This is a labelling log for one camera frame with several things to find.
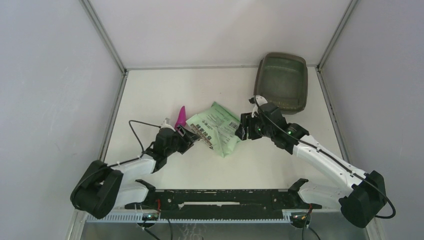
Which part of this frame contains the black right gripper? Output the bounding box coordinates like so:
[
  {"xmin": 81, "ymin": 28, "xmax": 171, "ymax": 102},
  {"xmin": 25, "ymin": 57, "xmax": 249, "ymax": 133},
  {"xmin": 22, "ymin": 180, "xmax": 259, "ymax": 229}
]
[{"xmin": 234, "ymin": 112, "xmax": 274, "ymax": 141}]

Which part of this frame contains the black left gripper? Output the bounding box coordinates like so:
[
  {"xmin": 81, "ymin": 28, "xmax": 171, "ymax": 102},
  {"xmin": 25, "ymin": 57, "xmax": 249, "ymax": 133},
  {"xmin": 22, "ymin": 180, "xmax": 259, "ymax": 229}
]
[{"xmin": 164, "ymin": 124, "xmax": 201, "ymax": 157}]

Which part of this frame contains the magenta plastic scoop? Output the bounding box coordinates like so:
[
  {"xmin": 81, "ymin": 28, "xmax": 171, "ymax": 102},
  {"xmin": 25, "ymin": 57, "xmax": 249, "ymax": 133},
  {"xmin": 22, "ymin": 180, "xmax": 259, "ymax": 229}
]
[{"xmin": 174, "ymin": 105, "xmax": 187, "ymax": 130}]

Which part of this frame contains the green cat litter bag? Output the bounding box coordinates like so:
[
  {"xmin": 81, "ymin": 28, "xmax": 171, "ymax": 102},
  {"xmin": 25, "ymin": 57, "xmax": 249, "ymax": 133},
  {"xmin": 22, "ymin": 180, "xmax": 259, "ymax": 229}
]
[{"xmin": 186, "ymin": 102, "xmax": 241, "ymax": 158}]

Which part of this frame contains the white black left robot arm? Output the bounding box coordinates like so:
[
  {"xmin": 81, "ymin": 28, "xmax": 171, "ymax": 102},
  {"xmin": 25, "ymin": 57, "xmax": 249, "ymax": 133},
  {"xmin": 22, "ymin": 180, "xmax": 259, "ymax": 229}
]
[{"xmin": 70, "ymin": 125, "xmax": 200, "ymax": 219}]

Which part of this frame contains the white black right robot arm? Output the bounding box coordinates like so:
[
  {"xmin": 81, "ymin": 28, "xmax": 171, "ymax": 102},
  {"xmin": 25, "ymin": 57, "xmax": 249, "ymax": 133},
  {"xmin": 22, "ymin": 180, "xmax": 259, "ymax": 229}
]
[{"xmin": 235, "ymin": 103, "xmax": 389, "ymax": 228}]

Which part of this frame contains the dark grey litter box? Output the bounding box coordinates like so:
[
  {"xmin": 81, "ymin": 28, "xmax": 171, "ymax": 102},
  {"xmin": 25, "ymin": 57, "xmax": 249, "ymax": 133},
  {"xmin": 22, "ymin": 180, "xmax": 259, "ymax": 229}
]
[{"xmin": 253, "ymin": 52, "xmax": 309, "ymax": 115}]

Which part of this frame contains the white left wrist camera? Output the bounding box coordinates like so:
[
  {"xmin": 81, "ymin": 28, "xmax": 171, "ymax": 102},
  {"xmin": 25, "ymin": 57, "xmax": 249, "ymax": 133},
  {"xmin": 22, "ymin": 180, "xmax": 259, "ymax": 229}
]
[{"xmin": 160, "ymin": 118, "xmax": 176, "ymax": 132}]

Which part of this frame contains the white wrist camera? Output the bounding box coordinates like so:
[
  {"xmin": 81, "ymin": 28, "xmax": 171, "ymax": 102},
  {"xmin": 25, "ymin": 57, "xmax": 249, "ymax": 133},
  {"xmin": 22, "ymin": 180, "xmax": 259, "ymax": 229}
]
[
  {"xmin": 160, "ymin": 118, "xmax": 176, "ymax": 132},
  {"xmin": 248, "ymin": 95, "xmax": 268, "ymax": 118}
]

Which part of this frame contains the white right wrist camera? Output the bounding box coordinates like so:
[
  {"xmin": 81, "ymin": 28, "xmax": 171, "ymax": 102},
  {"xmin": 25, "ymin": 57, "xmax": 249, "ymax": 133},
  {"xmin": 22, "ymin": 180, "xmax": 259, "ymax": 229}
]
[{"xmin": 248, "ymin": 95, "xmax": 268, "ymax": 118}]

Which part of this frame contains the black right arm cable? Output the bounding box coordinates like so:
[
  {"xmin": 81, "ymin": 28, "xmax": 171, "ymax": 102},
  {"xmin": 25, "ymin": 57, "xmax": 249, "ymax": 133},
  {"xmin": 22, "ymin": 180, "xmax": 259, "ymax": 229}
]
[{"xmin": 253, "ymin": 98, "xmax": 397, "ymax": 220}]

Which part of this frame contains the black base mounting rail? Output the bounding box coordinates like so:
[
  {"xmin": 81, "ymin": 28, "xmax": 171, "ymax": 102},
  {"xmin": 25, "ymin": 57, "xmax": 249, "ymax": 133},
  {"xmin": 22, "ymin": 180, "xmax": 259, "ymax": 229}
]
[{"xmin": 124, "ymin": 178, "xmax": 322, "ymax": 217}]

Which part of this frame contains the white slotted cable duct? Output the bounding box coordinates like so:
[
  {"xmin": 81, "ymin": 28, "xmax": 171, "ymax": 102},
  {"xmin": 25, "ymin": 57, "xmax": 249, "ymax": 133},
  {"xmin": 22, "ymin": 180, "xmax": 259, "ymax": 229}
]
[{"xmin": 86, "ymin": 211, "xmax": 332, "ymax": 224}]

